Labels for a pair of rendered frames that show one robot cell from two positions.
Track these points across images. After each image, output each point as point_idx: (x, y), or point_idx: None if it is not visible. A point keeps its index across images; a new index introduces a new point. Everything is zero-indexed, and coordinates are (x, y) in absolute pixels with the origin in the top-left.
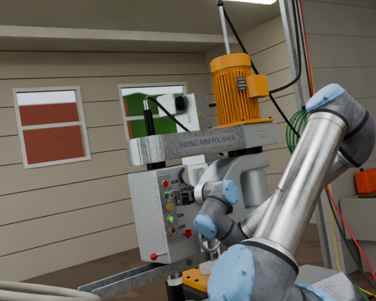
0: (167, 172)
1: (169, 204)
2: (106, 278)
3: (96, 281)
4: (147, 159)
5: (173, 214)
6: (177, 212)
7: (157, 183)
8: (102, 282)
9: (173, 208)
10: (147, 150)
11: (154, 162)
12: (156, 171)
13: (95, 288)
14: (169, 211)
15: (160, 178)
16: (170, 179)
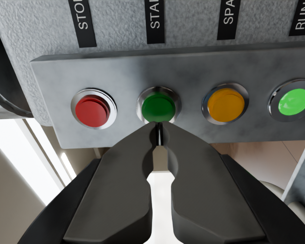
0: (28, 58)
1: (210, 108)
2: (298, 165)
3: (292, 183)
4: (9, 116)
5: (279, 78)
6: (278, 13)
7: (91, 147)
8: (301, 176)
9: (241, 71)
10: None
11: (5, 100)
12: (41, 122)
13: (302, 186)
14: (245, 109)
15: (65, 129)
16: (63, 67)
